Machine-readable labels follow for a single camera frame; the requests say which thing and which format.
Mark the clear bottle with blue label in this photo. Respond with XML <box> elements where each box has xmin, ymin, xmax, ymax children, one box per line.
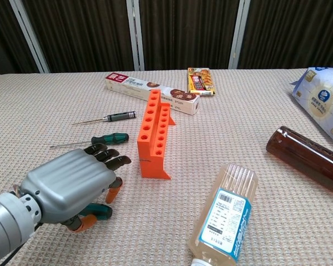
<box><xmin>188</xmin><ymin>163</ymin><xmax>259</xmax><ymax>266</ymax></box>

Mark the small screwdriver metal tip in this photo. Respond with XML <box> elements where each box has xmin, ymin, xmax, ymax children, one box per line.
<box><xmin>72</xmin><ymin>110</ymin><xmax>137</xmax><ymax>126</ymax></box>

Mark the blue white tissue pack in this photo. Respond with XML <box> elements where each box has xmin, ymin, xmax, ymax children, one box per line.
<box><xmin>290</xmin><ymin>66</ymin><xmax>333</xmax><ymax>146</ymax></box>

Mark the white partition frame post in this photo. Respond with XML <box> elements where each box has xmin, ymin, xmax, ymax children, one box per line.
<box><xmin>228</xmin><ymin>0</ymin><xmax>251</xmax><ymax>70</ymax></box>
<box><xmin>8</xmin><ymin>0</ymin><xmax>51</xmax><ymax>74</ymax></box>
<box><xmin>126</xmin><ymin>0</ymin><xmax>145</xmax><ymax>71</ymax></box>

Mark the green screwdriver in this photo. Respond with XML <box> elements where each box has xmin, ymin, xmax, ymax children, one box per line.
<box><xmin>50</xmin><ymin>132</ymin><xmax>130</xmax><ymax>149</ymax></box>
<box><xmin>79</xmin><ymin>203</ymin><xmax>113</xmax><ymax>221</ymax></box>

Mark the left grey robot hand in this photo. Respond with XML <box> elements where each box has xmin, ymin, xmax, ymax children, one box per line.
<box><xmin>19</xmin><ymin>143</ymin><xmax>132</xmax><ymax>233</ymax></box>

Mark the dark ribbed partition panel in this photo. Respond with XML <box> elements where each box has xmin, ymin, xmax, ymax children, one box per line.
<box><xmin>237</xmin><ymin>0</ymin><xmax>333</xmax><ymax>70</ymax></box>
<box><xmin>138</xmin><ymin>0</ymin><xmax>241</xmax><ymax>70</ymax></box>
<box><xmin>22</xmin><ymin>0</ymin><xmax>135</xmax><ymax>73</ymax></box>
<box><xmin>0</xmin><ymin>0</ymin><xmax>41</xmax><ymax>75</ymax></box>

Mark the orange screwdriver holder rack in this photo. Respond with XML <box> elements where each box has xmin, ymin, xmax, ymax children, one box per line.
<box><xmin>136</xmin><ymin>89</ymin><xmax>177</xmax><ymax>181</ymax></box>

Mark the beige woven tablecloth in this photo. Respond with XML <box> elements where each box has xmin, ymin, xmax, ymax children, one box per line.
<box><xmin>0</xmin><ymin>68</ymin><xmax>333</xmax><ymax>266</ymax></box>

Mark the yellow snack box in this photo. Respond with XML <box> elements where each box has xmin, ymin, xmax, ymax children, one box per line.
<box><xmin>187</xmin><ymin>67</ymin><xmax>217</xmax><ymax>97</ymax></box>

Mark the long white baking paper box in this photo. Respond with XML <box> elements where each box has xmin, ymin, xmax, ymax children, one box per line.
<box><xmin>104</xmin><ymin>72</ymin><xmax>200</xmax><ymax>116</ymax></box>

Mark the brown plastic bottle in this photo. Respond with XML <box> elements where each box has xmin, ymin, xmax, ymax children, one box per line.
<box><xmin>266</xmin><ymin>125</ymin><xmax>333</xmax><ymax>197</ymax></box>

